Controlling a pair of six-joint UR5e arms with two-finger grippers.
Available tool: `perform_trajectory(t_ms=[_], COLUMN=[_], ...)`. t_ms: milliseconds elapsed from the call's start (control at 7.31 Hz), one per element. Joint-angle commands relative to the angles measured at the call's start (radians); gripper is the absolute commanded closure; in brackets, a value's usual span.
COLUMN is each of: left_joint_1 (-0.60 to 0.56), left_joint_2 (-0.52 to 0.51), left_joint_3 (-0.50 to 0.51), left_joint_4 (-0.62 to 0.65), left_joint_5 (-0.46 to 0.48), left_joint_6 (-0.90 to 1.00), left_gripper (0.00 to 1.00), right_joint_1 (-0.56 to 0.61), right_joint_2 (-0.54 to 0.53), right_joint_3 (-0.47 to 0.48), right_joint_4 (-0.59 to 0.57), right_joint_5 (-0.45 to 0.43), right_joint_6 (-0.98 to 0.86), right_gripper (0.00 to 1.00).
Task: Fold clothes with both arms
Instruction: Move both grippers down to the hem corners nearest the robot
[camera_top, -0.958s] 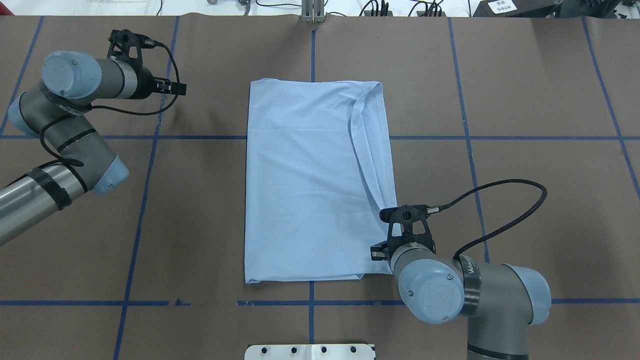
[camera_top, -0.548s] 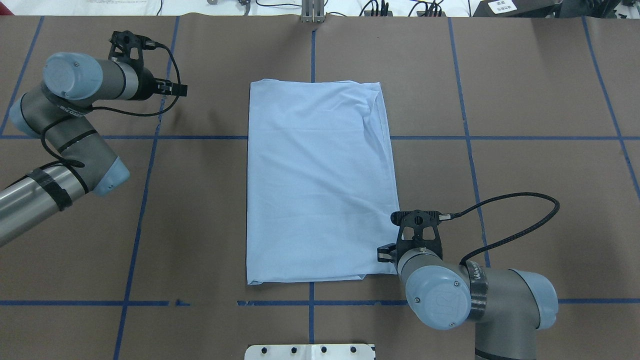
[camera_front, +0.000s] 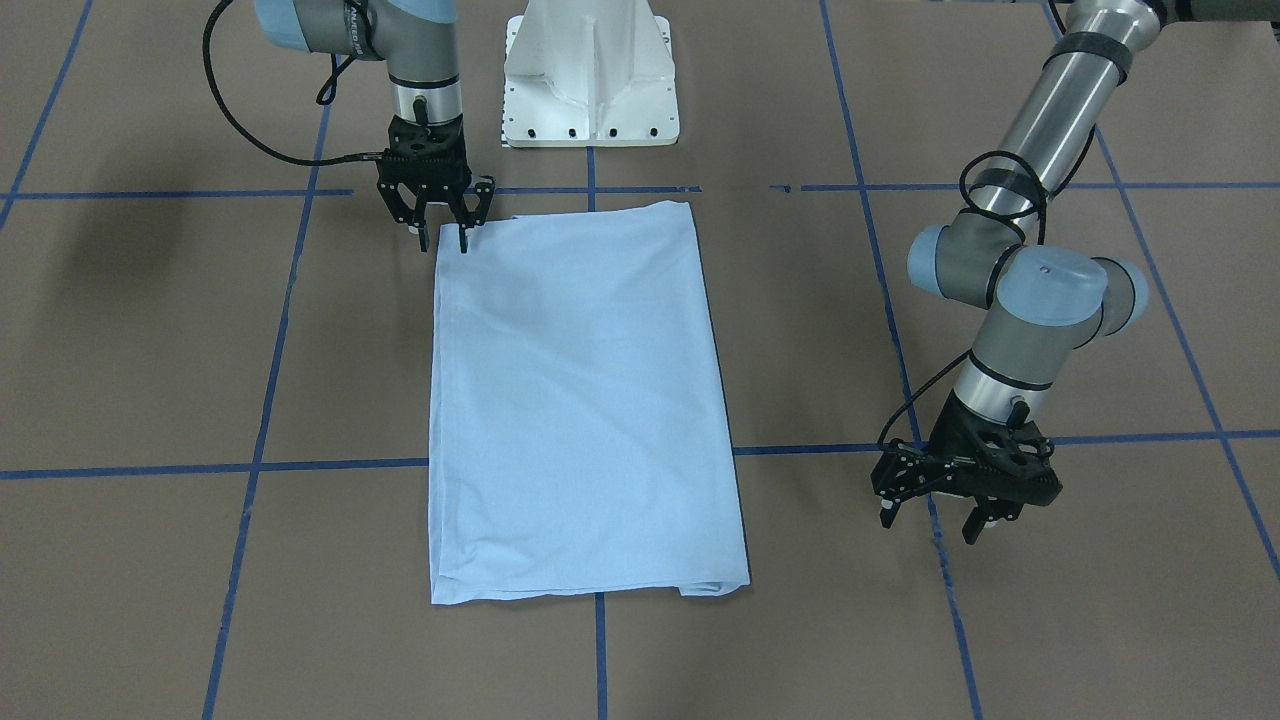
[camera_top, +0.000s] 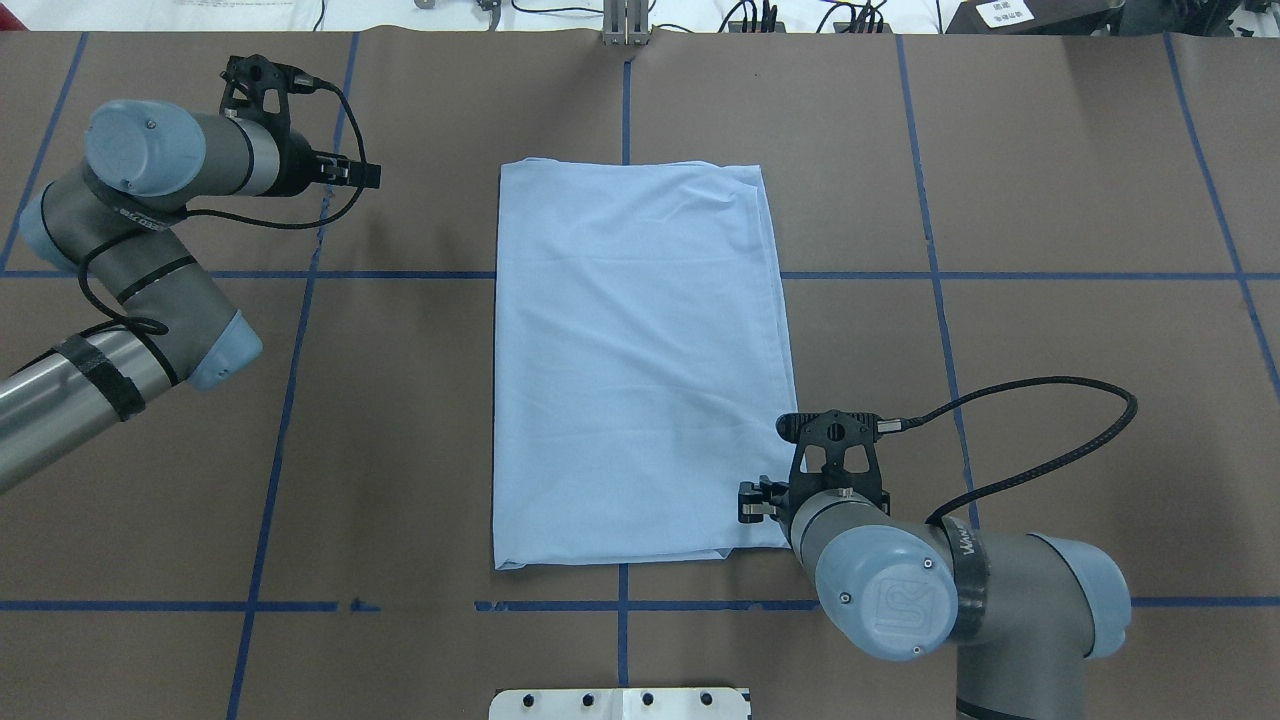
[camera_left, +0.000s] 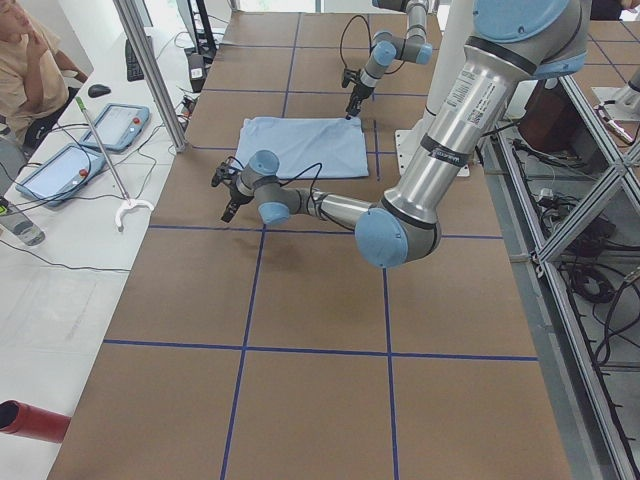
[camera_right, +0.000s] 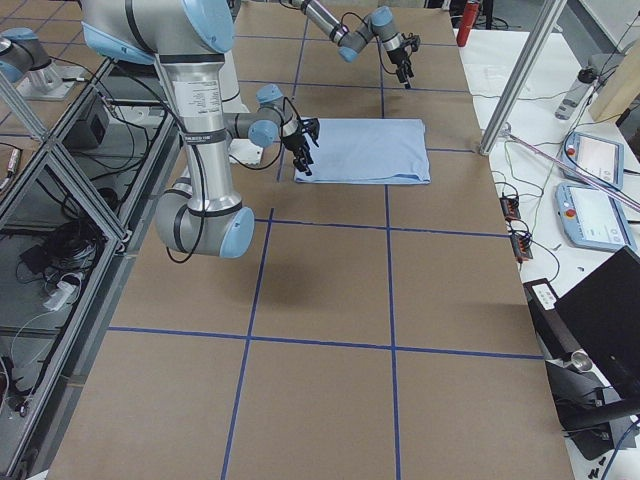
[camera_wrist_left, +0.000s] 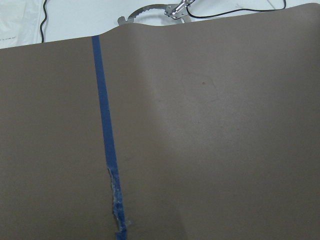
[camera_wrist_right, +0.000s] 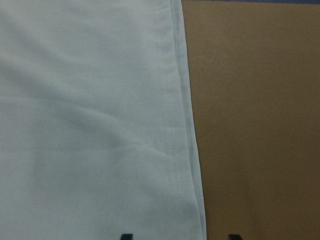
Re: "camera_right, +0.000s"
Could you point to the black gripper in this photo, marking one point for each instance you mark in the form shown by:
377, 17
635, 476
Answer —
294, 141
398, 60

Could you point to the light blue t-shirt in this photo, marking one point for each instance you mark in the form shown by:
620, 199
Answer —
369, 151

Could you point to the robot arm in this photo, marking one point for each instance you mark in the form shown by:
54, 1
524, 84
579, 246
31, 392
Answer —
187, 42
352, 33

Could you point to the neighbouring robot arm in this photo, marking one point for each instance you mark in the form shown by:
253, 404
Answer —
26, 63

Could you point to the red cylinder bottle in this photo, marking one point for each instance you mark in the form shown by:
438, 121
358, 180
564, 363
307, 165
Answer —
467, 21

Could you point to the long reacher stick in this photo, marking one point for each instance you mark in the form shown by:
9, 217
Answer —
585, 177

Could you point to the orange black connector board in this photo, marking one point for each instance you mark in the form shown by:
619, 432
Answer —
510, 208

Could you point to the far teach pendant tablet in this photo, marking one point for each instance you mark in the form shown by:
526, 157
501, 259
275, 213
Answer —
601, 157

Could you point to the teach pendant tablet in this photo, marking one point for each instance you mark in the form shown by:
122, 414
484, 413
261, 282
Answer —
591, 219
601, 157

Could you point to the near teach pendant tablet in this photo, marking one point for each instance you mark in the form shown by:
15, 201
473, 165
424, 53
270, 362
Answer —
591, 219

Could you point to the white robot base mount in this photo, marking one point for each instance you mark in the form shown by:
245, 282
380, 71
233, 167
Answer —
240, 149

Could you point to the aluminium frame post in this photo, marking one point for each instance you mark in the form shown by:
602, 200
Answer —
533, 46

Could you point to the aluminium frame rack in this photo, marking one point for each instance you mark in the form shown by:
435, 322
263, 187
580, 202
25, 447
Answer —
90, 168

